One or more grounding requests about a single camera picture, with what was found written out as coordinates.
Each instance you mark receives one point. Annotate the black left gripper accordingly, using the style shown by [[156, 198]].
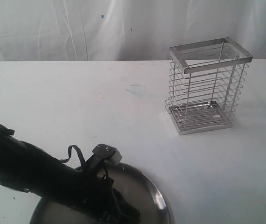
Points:
[[94, 195]]

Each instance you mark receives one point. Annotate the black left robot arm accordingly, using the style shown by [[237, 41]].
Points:
[[27, 168]]

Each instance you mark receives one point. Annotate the round steel plate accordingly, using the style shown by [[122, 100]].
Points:
[[136, 187]]

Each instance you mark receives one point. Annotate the white backdrop curtain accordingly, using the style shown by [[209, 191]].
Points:
[[96, 30]]

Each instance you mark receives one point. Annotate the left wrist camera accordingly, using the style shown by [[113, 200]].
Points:
[[102, 155]]

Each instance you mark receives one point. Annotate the metal wire utensil holder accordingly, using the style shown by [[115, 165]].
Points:
[[205, 81]]

